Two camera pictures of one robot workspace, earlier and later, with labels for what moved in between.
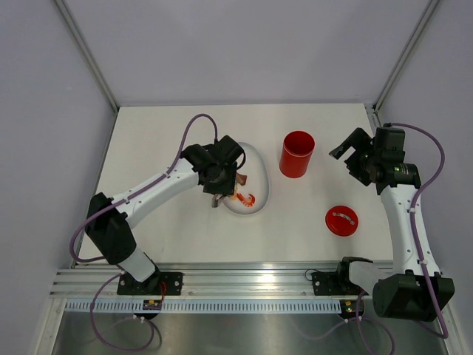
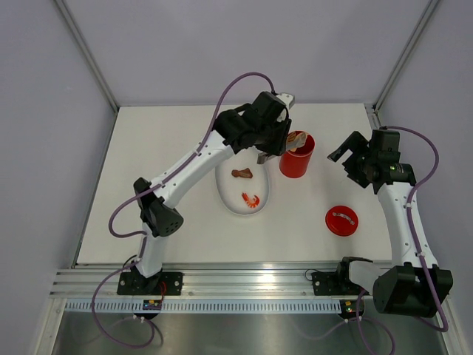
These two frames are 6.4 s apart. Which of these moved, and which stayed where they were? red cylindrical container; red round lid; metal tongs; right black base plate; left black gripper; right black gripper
Moved: left black gripper; metal tongs
Stayed: right black base plate; red cylindrical container; right black gripper; red round lid
